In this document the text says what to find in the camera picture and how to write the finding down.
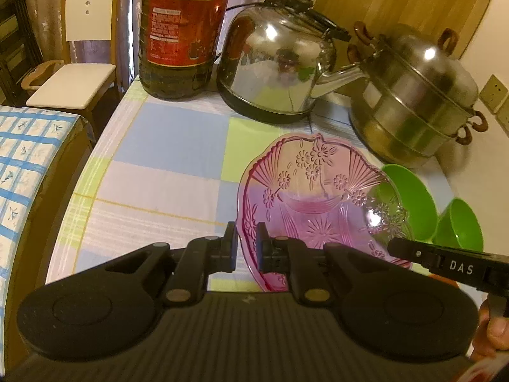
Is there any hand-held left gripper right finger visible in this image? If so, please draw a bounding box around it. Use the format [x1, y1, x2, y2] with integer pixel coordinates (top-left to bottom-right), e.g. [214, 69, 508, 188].
[255, 222, 400, 308]

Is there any dark slatted furniture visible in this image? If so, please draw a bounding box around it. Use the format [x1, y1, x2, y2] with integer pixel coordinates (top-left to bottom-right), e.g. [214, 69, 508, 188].
[0, 0, 42, 106]

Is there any large cooking oil bottle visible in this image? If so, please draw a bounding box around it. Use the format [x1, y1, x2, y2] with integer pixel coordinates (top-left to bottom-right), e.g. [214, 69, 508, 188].
[138, 0, 234, 100]

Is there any white wooden chair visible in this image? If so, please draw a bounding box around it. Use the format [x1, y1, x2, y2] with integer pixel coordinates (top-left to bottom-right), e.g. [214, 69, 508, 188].
[25, 0, 123, 117]

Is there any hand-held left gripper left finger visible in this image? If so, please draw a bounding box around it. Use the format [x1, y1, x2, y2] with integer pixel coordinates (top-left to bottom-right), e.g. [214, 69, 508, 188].
[99, 221, 240, 309]

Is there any red white patterned cloth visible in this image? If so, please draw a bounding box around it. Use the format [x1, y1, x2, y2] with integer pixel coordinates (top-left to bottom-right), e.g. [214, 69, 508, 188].
[463, 356, 509, 382]

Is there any steel electric kettle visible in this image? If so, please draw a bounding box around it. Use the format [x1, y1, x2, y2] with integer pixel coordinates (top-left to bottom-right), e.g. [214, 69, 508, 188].
[216, 0, 371, 125]

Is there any person's right hand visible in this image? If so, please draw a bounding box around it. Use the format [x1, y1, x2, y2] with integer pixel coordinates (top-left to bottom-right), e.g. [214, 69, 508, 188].
[471, 298, 509, 361]

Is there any pastel checked tablecloth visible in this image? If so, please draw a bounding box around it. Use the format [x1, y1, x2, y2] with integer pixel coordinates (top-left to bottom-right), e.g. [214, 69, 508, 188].
[45, 75, 480, 293]

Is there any steel stacked steamer pot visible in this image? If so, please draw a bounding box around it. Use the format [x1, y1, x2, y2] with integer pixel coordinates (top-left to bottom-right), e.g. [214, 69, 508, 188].
[346, 21, 489, 170]

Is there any pink patterned glass bowl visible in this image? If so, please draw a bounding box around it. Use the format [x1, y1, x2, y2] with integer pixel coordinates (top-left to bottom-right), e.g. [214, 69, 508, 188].
[236, 133, 415, 292]

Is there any blue grid patterned cloth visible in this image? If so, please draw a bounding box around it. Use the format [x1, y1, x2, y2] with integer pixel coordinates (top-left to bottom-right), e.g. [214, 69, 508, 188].
[0, 105, 85, 313]

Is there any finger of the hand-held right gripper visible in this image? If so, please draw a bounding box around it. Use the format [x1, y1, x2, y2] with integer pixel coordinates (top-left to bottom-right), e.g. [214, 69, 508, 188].
[387, 237, 438, 275]

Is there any green plastic bowl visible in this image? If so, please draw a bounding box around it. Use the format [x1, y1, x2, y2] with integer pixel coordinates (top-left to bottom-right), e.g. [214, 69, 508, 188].
[380, 163, 439, 244]
[433, 198, 485, 254]

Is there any tan curved handle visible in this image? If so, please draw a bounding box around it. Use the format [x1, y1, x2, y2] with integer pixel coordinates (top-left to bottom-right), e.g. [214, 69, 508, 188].
[21, 59, 65, 93]

